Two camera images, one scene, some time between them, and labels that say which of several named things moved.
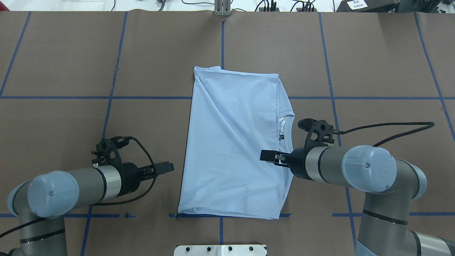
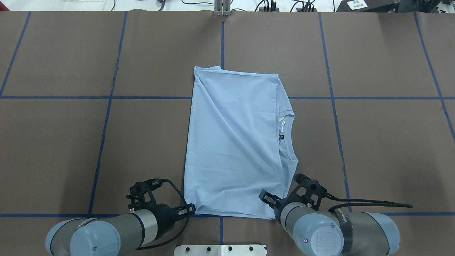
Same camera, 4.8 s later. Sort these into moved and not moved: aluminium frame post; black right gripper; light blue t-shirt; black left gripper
Moved: black left gripper; black right gripper
Not moved: aluminium frame post; light blue t-shirt
